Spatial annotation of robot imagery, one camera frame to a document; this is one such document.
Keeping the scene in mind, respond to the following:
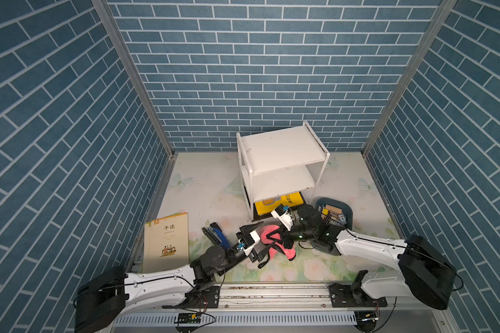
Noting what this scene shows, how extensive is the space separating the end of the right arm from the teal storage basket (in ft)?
0.83

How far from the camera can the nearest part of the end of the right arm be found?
706 millimetres

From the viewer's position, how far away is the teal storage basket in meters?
0.93
